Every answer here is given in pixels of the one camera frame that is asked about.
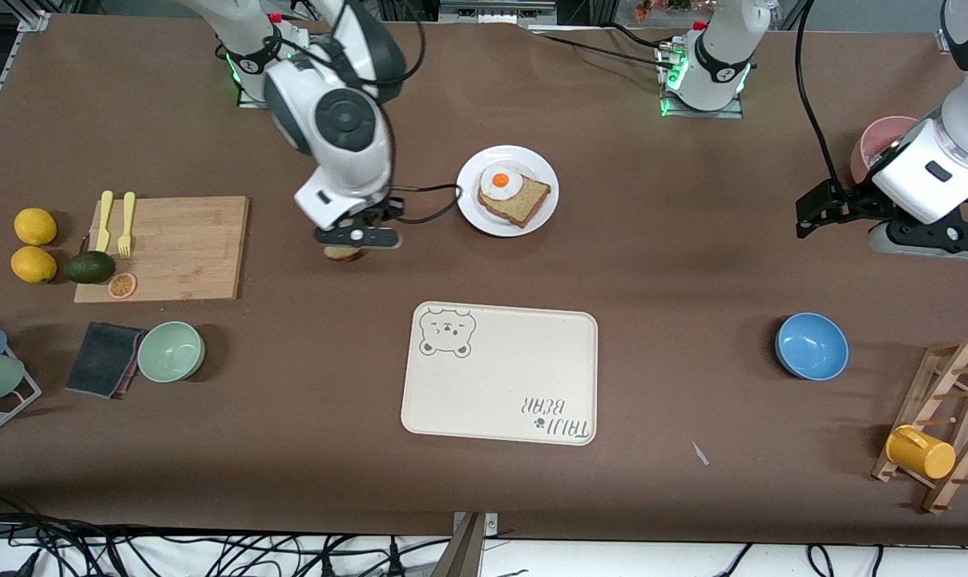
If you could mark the grey metal camera pole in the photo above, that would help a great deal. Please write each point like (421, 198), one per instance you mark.
(468, 557)

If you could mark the dark green avocado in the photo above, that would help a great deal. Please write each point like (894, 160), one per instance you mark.
(89, 268)

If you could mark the orange fruit slice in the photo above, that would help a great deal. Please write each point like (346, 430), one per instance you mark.
(122, 285)

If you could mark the pale green bowl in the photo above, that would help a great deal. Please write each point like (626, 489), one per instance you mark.
(171, 353)

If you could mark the wooden peg drying rack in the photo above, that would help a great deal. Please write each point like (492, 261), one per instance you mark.
(938, 493)

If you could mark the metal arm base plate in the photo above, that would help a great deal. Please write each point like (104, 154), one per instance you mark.
(248, 100)
(724, 114)

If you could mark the yellow plastic mug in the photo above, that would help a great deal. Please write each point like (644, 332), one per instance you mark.
(925, 457)

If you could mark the yellow plastic fork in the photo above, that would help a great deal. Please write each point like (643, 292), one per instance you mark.
(127, 232)

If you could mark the wooden cutting board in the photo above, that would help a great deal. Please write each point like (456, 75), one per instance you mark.
(187, 248)

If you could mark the silver metal bracket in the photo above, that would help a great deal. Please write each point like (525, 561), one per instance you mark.
(490, 525)

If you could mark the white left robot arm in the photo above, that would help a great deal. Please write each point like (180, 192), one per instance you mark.
(961, 128)

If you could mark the dark grey sponge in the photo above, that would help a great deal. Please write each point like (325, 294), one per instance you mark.
(99, 357)

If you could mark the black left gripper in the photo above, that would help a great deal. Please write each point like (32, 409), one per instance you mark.
(857, 202)

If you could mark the toy fried egg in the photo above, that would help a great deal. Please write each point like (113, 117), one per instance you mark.
(500, 181)

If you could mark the cream bear print tray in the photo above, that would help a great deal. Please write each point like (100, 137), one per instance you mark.
(500, 377)

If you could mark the blue bowl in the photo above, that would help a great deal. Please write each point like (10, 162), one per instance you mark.
(812, 346)

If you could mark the small grey paper scrap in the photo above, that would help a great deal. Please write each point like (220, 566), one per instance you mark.
(699, 453)

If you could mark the pink bowl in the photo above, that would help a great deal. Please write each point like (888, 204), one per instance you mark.
(873, 140)

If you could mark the silver aluminium frame bar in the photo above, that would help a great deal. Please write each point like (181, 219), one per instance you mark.
(34, 22)

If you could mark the brown bread slice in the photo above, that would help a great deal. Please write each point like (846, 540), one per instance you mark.
(344, 255)
(524, 204)

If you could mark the silver aluminium frame piece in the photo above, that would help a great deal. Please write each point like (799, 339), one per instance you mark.
(492, 12)

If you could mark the white round plate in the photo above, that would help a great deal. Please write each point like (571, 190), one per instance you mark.
(472, 212)

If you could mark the yellow plastic knife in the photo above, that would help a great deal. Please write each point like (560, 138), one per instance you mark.
(106, 212)

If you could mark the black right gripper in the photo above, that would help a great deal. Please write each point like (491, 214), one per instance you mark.
(378, 211)

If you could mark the yellow lemon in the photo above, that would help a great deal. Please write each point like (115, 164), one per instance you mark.
(35, 227)
(34, 264)

